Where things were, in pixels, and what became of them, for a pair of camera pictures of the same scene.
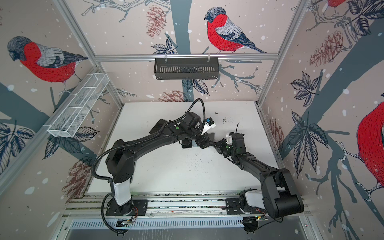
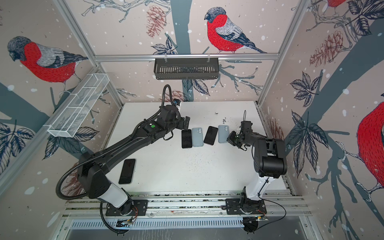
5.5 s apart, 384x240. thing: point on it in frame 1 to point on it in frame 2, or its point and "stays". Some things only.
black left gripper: (205, 144) to (181, 124)
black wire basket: (170, 68) stays
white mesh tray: (69, 119) stays
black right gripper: (222, 143) to (231, 137)
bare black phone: (186, 143) stays
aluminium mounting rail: (290, 205) stays
